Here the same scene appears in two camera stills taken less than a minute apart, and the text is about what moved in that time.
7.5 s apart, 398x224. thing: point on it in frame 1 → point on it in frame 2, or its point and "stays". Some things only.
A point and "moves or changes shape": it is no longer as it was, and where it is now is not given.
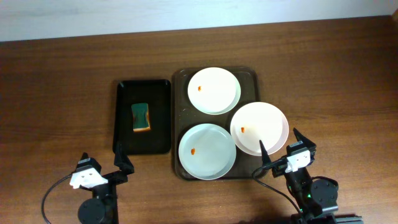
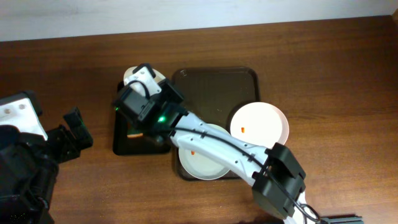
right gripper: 280,165 → 123,101
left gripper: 111,178 → 66,137
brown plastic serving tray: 185,117 stays
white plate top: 214,91 → 159,76
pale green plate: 207,152 stays
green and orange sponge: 140,117 moves or changes shape
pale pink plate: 257,121 stays
